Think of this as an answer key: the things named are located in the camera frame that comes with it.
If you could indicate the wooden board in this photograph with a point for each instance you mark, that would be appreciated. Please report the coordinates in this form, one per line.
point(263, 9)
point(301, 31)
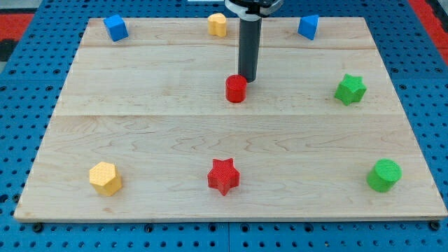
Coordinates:
point(154, 105)

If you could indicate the green cylinder block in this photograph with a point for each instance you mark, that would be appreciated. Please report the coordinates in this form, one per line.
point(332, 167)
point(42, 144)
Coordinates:
point(384, 175)

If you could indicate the red cylinder block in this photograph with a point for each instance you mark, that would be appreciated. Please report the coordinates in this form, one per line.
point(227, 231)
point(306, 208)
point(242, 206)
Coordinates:
point(235, 88)

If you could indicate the green star block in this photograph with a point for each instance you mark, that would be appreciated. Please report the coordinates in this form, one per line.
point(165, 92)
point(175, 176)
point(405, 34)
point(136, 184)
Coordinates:
point(351, 89)

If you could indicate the blue triangle block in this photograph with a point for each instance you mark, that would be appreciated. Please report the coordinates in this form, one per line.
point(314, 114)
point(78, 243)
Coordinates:
point(308, 26)

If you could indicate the yellow hexagon block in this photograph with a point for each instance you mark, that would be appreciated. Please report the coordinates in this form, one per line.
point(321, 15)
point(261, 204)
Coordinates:
point(105, 178)

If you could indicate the red star block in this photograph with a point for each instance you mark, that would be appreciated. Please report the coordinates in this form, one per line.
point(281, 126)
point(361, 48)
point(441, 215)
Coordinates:
point(223, 176)

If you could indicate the blue cube block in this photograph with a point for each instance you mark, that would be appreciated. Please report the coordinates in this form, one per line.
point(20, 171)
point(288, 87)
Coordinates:
point(116, 27)

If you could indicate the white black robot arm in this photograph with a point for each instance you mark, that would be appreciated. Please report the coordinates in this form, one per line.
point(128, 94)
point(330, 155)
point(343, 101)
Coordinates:
point(253, 10)

